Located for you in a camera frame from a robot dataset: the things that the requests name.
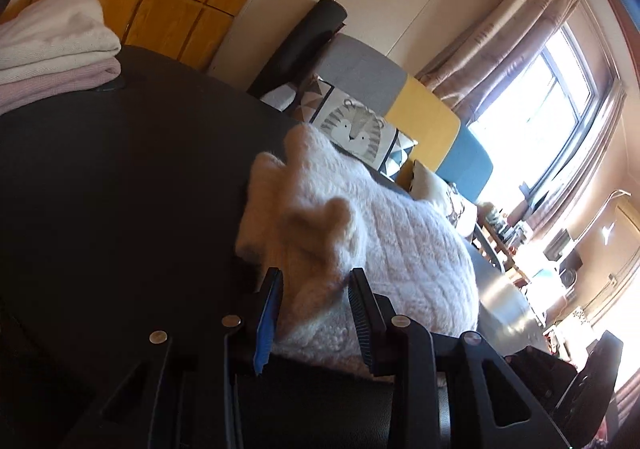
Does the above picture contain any deer print cushion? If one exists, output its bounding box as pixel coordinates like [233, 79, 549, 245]
[409, 159, 482, 237]

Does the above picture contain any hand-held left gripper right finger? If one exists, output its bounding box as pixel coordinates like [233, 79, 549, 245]
[347, 267, 571, 449]

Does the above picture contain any black padded leather table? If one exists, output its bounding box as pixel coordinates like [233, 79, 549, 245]
[0, 44, 543, 449]

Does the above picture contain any cluttered wooden shelf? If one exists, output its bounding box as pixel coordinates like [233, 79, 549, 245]
[475, 202, 536, 285]

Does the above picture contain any black rolled mat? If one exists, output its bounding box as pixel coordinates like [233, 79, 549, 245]
[246, 0, 347, 100]

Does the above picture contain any pink folded garment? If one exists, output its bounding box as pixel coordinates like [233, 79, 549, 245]
[0, 56, 122, 117]

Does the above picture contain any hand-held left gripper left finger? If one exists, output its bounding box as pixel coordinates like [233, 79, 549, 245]
[65, 266, 285, 449]

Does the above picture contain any beige curtain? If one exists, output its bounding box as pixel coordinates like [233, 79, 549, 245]
[416, 0, 586, 127]
[527, 82, 628, 235]

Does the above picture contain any grey yellow blue sofa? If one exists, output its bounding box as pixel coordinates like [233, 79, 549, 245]
[260, 33, 496, 230]

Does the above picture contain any tiger print cushion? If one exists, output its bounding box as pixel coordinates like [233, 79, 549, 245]
[295, 74, 419, 171]

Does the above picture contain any cream folded garment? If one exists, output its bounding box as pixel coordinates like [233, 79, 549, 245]
[0, 0, 122, 85]

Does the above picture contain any bright window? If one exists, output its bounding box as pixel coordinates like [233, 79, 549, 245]
[467, 22, 603, 200]

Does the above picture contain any white knitted sweater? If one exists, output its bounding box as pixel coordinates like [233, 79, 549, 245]
[235, 123, 482, 382]

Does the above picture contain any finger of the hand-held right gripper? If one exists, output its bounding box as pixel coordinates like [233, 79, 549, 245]
[507, 346, 578, 411]

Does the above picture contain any black speaker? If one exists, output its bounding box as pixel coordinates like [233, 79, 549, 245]
[542, 228, 585, 290]

